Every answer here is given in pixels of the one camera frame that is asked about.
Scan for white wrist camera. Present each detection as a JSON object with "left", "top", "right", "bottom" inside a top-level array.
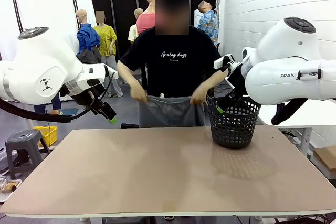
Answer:
[
  {"left": 213, "top": 54, "right": 236, "bottom": 70},
  {"left": 103, "top": 64, "right": 119, "bottom": 80}
]

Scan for person in black t-shirt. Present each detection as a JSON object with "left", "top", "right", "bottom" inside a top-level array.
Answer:
[{"left": 117, "top": 0, "right": 232, "bottom": 106}]

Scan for grey training pants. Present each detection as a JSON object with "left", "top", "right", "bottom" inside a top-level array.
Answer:
[{"left": 138, "top": 93, "right": 206, "bottom": 128}]

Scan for white table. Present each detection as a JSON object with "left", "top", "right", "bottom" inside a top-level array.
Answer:
[{"left": 258, "top": 98, "right": 336, "bottom": 157}]

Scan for mannequin in pink top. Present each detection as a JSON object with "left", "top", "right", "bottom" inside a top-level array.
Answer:
[{"left": 136, "top": 0, "right": 159, "bottom": 35}]

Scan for person's left hand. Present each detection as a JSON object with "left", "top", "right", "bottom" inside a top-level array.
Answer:
[{"left": 189, "top": 87, "right": 209, "bottom": 106}]

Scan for person's right hand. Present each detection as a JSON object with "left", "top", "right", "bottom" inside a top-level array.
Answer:
[{"left": 130, "top": 83, "right": 149, "bottom": 104}]

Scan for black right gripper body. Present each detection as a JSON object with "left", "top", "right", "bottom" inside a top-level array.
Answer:
[{"left": 218, "top": 63, "right": 249, "bottom": 108}]

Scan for mannequin in floral shirt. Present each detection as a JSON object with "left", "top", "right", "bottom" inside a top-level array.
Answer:
[{"left": 197, "top": 0, "right": 220, "bottom": 48}]

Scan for black curtain backdrop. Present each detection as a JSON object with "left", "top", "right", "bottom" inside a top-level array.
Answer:
[{"left": 90, "top": 0, "right": 220, "bottom": 59}]

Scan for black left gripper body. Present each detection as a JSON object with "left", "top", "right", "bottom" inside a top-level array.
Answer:
[{"left": 90, "top": 100, "right": 118, "bottom": 122}]

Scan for mannequin in blue shirt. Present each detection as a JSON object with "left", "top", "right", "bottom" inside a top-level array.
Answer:
[{"left": 76, "top": 9, "right": 102, "bottom": 65}]

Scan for thin black camera cable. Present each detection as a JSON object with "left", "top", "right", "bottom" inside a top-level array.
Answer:
[{"left": 69, "top": 71, "right": 116, "bottom": 121}]

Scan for flat cardboard box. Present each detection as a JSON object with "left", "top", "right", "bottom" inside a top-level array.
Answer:
[{"left": 313, "top": 145, "right": 336, "bottom": 174}]

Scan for mannequin in cream shirt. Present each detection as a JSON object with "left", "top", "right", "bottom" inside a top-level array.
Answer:
[{"left": 128, "top": 8, "right": 145, "bottom": 44}]

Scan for grey plastic stool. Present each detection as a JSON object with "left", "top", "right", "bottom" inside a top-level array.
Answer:
[{"left": 4, "top": 129, "right": 50, "bottom": 180}]

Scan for person's left forearm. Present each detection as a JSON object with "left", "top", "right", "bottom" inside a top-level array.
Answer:
[{"left": 198, "top": 68, "right": 229, "bottom": 97}]

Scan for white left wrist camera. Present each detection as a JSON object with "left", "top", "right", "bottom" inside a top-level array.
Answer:
[{"left": 103, "top": 64, "right": 119, "bottom": 80}]

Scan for yellow plastic crate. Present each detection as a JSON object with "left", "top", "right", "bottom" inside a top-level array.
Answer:
[{"left": 33, "top": 126, "right": 58, "bottom": 147}]

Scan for mannequin in yellow shirt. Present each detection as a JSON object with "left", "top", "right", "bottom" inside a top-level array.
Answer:
[{"left": 93, "top": 10, "right": 124, "bottom": 98}]

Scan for mannequin legs in jeans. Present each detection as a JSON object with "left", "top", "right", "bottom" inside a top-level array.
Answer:
[{"left": 33, "top": 92, "right": 63, "bottom": 116}]

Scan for black perforated laundry basket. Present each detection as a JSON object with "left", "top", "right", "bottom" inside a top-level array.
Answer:
[{"left": 206, "top": 95, "right": 262, "bottom": 150}]

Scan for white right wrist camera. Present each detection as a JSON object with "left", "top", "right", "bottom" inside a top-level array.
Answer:
[{"left": 213, "top": 54, "right": 236, "bottom": 70}]

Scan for white plastic tray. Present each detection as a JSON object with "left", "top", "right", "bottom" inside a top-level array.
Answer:
[{"left": 0, "top": 178, "right": 23, "bottom": 204}]

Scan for person's right forearm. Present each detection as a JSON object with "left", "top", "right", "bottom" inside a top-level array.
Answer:
[{"left": 117, "top": 60, "right": 144, "bottom": 96}]

